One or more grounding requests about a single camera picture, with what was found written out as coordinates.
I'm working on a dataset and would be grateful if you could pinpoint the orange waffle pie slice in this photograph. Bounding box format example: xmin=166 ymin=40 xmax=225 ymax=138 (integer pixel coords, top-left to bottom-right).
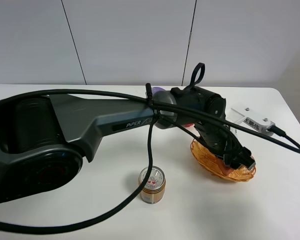
xmin=220 ymin=161 xmax=234 ymax=176

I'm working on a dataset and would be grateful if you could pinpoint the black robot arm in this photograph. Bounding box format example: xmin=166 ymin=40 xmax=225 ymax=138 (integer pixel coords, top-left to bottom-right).
xmin=0 ymin=87 xmax=256 ymax=204

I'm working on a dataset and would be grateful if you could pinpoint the orange wicker basket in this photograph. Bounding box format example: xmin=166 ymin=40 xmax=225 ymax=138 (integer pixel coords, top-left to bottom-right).
xmin=190 ymin=139 xmax=256 ymax=182

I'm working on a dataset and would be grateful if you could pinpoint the orange drink can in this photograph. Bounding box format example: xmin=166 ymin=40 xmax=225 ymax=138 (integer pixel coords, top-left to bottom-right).
xmin=139 ymin=166 xmax=166 ymax=204

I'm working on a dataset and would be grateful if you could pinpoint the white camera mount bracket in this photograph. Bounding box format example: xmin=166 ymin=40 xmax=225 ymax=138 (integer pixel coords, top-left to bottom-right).
xmin=225 ymin=104 xmax=276 ymax=137

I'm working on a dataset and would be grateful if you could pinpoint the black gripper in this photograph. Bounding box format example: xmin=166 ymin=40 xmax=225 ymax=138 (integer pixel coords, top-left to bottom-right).
xmin=194 ymin=122 xmax=256 ymax=168

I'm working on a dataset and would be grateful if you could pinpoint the red blue galaxy ball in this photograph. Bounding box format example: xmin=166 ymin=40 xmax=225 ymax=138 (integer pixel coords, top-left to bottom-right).
xmin=184 ymin=123 xmax=194 ymax=128

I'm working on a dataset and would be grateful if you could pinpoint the black cable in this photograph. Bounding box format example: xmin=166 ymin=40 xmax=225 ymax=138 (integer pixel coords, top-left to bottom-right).
xmin=0 ymin=62 xmax=300 ymax=229

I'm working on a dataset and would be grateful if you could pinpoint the purple roll with label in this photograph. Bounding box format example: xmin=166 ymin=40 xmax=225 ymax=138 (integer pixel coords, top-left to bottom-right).
xmin=151 ymin=87 xmax=165 ymax=94

